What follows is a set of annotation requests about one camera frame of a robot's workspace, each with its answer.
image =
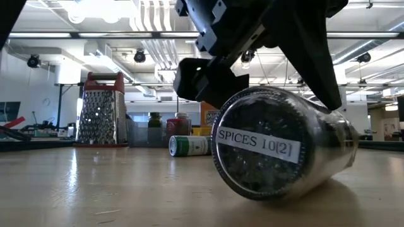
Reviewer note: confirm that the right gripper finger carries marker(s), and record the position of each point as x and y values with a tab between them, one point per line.
306	41
208	83

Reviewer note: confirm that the orange food box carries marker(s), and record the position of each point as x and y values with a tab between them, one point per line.
208	115

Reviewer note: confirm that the white-lidded clear jar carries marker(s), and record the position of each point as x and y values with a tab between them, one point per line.
182	115

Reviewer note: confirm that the red tin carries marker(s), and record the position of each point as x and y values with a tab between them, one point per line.
176	126

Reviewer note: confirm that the green food colouring bottle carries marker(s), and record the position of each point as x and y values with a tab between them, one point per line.
189	146

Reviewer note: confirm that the spice jar labelled SPICES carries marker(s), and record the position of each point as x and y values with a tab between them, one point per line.
262	148

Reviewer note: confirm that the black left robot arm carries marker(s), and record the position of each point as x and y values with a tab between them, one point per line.
8	15

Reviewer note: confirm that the black ceiling spotlight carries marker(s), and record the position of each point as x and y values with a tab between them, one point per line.
33	61
139	56
299	81
247	56
364	57

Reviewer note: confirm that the yellow perforated basket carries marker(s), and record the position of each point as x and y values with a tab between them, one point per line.
202	131

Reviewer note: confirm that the grey plastic bin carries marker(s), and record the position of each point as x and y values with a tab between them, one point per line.
139	132

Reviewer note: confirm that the black tripod stand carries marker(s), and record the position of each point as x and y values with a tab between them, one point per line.
60	101

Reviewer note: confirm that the black device with red bar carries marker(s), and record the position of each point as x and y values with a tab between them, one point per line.
14	123

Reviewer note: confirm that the black metal stand frame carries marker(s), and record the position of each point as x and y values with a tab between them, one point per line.
177	105

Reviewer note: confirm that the dark wall screen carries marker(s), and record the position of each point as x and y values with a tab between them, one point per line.
11	110

